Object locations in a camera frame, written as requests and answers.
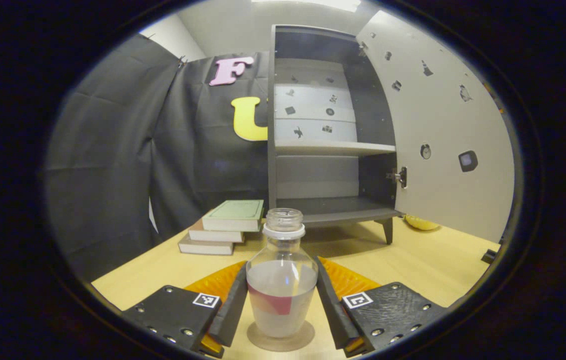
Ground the grey cabinet shelf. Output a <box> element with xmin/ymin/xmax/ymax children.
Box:
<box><xmin>275</xmin><ymin>139</ymin><xmax>397</xmax><ymax>157</ymax></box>

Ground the brown book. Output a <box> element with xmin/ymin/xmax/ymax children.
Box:
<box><xmin>188</xmin><ymin>220</ymin><xmax>246</xmax><ymax>244</ymax></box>

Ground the green book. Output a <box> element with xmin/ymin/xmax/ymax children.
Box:
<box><xmin>202</xmin><ymin>200</ymin><xmax>265</xmax><ymax>232</ymax></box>

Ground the round brown coaster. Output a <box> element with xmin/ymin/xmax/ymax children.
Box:
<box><xmin>247</xmin><ymin>320</ymin><xmax>316</xmax><ymax>352</ymax></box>

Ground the clear plastic bottle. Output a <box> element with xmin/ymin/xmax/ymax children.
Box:
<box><xmin>246</xmin><ymin>208</ymin><xmax>319</xmax><ymax>338</ymax></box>

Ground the black backdrop cloth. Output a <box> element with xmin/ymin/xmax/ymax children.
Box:
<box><xmin>45</xmin><ymin>34</ymin><xmax>276</xmax><ymax>283</ymax></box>

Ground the grey book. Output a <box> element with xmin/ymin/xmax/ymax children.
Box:
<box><xmin>178</xmin><ymin>235</ymin><xmax>236</xmax><ymax>256</ymax></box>

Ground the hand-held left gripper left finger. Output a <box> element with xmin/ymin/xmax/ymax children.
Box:
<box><xmin>122</xmin><ymin>260</ymin><xmax>249</xmax><ymax>358</ymax></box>

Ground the large ceiling light panel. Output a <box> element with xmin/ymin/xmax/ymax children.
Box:
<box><xmin>252</xmin><ymin>0</ymin><xmax>362</xmax><ymax>13</ymax></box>

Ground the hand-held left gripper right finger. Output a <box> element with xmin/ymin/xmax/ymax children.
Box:
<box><xmin>314</xmin><ymin>256</ymin><xmax>448</xmax><ymax>357</ymax></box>

